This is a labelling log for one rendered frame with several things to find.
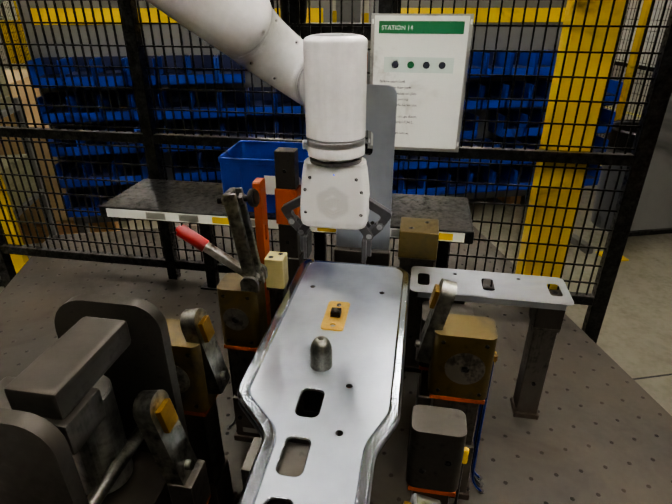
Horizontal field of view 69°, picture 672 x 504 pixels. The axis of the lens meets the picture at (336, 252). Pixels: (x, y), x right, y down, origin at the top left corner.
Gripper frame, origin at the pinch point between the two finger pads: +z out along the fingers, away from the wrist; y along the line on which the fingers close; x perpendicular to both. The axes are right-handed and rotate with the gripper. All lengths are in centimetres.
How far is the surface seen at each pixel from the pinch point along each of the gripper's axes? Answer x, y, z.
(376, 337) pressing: -4.9, 7.3, 12.2
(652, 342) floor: 147, 132, 113
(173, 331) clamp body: -17.5, -19.8, 5.1
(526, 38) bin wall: 245, 68, -17
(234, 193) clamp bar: -1.3, -15.4, -9.4
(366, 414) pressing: -21.4, 7.6, 12.2
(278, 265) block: 6.1, -11.5, 6.7
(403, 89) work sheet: 54, 7, -17
